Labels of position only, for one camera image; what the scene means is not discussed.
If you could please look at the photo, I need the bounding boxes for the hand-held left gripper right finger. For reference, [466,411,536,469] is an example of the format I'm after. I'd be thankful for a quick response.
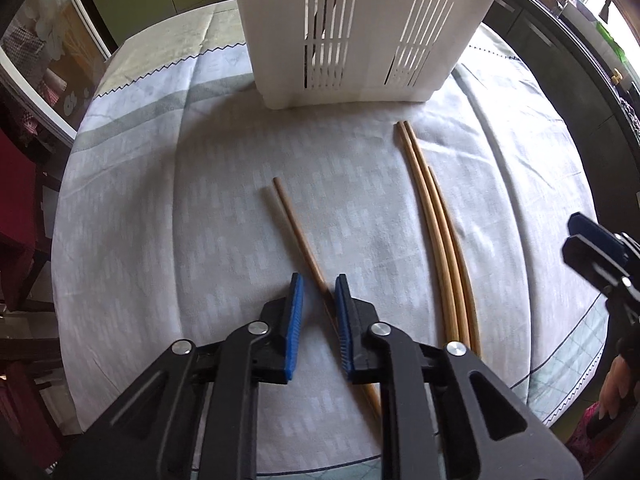
[333,274,584,480]

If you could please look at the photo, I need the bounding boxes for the light wooden chopstick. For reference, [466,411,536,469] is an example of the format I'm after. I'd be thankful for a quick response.
[395,121,458,349]
[403,120,471,356]
[426,165,483,359]

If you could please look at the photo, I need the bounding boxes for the flowered glass sliding door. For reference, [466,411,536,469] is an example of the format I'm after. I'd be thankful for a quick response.
[0,0,114,144]

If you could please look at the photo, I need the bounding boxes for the red chair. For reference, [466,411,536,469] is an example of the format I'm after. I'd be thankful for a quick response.
[0,125,57,312]

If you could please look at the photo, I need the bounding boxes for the dark crumpled cloth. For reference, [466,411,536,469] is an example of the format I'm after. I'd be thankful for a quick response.
[617,95,640,134]

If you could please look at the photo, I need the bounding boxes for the checked hanging apron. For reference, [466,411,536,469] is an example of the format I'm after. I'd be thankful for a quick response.
[0,24,67,107]

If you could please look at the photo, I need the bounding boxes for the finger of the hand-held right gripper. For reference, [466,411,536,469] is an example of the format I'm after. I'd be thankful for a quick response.
[568,212,629,261]
[562,236,626,287]

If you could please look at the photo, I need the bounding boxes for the white plastic utensil holder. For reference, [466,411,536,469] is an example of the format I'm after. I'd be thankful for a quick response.
[229,0,516,111]

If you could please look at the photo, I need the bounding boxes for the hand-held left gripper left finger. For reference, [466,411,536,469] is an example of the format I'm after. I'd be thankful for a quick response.
[55,272,305,480]

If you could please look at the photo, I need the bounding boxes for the person's right hand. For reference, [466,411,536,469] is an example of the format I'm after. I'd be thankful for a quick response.
[599,355,633,421]

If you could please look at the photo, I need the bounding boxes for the dark counter cabinets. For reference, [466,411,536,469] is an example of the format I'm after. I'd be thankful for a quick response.
[480,0,640,222]

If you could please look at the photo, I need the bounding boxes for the dark brown wooden chopstick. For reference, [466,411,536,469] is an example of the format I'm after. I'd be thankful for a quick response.
[271,176,384,417]

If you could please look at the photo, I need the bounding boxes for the pale patterned tablecloth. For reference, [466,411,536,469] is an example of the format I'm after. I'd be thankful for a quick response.
[50,0,609,478]

